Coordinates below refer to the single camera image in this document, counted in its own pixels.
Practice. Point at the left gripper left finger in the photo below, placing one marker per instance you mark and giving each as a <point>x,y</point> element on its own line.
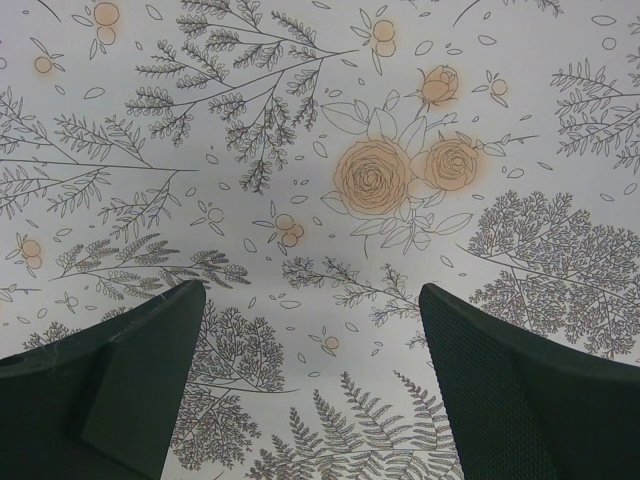
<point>102,403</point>

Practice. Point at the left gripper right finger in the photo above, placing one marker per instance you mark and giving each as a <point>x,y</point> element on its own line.
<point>521,406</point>

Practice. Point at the floral patterned table mat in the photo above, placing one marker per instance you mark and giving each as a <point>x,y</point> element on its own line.
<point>314,164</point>

